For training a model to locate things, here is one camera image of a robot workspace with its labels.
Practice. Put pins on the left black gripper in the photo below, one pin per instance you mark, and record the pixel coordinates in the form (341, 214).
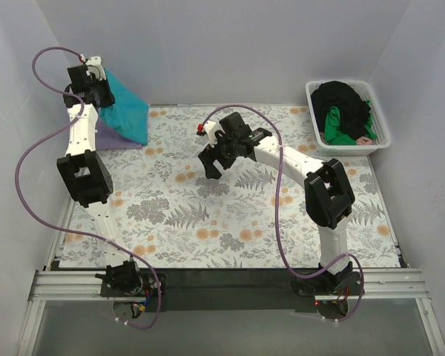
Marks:
(104, 93)

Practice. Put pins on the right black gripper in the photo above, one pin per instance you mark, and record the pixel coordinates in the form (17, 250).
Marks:
(215, 156)

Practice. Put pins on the teal t shirt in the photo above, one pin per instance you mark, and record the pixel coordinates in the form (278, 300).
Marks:
(129, 115)

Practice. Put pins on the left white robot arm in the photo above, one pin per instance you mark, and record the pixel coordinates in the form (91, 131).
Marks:
(85, 175)

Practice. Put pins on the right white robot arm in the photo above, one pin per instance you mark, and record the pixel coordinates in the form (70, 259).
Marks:
(328, 194)

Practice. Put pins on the floral table cloth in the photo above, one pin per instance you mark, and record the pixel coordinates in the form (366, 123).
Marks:
(173, 217)

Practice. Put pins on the folded purple t shirt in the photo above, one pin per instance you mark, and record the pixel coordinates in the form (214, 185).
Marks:
(108, 139)

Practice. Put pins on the green t shirt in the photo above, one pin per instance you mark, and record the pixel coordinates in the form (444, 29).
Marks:
(347, 121)

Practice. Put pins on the black t shirt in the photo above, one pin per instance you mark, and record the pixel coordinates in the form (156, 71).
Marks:
(328, 93)

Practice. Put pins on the pink garment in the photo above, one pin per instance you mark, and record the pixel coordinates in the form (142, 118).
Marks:
(364, 141)

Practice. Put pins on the white laundry basket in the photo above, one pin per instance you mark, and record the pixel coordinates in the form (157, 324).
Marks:
(378, 122)

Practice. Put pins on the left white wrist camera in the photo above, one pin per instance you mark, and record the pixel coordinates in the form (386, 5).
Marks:
(94, 64)

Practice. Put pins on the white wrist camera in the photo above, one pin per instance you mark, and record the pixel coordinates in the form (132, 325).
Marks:
(209, 130)
(94, 64)

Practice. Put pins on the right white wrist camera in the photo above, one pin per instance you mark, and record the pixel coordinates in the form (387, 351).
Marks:
(209, 130)

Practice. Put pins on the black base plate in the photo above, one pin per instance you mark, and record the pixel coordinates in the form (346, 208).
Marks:
(227, 289)

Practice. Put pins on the aluminium frame rail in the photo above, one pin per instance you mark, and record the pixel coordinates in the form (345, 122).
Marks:
(68, 316)

